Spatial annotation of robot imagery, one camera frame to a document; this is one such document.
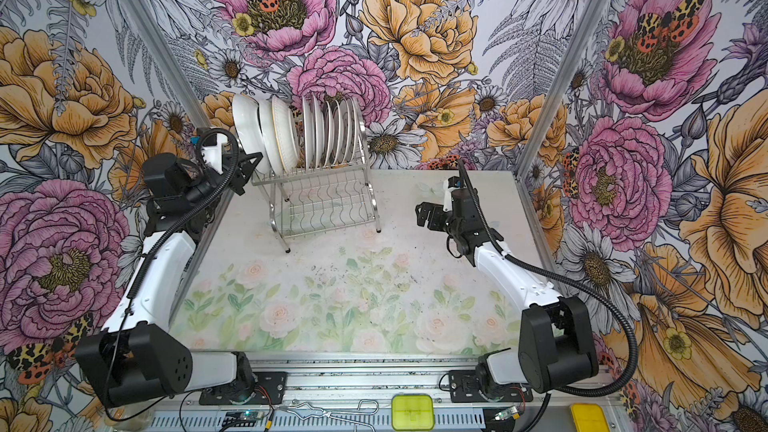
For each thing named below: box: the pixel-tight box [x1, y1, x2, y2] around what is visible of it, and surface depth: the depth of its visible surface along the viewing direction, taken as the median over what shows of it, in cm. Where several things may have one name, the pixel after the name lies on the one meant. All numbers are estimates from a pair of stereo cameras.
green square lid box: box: [391, 394, 434, 431], surface depth 72 cm
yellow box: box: [570, 403, 610, 432], surface depth 72 cm
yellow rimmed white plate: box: [272, 95, 299, 174], surface depth 75 cm
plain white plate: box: [258, 96, 285, 176], surface depth 73 cm
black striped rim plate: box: [232, 94, 272, 176], surface depth 71 cm
